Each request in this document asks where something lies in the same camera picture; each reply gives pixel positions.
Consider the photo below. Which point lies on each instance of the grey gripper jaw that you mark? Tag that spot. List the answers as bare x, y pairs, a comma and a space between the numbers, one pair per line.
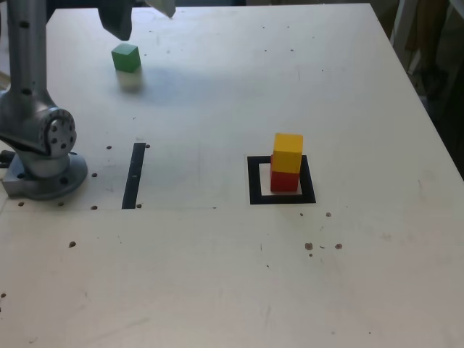
163, 6
116, 18

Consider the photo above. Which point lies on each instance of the green cube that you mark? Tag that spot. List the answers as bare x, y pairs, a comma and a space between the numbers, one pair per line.
125, 59

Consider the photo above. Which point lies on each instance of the yellow cube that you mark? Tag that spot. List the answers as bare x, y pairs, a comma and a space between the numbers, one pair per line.
288, 154

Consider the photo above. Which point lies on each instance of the red cube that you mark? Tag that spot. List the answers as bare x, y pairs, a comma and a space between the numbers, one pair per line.
284, 183

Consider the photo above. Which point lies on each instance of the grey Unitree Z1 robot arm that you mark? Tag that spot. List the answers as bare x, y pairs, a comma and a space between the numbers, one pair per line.
29, 54

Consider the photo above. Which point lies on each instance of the black tape square outline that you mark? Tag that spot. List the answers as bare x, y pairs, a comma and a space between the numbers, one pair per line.
253, 181

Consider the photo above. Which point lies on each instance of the black tape strip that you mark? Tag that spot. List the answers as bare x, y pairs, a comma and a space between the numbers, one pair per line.
132, 181

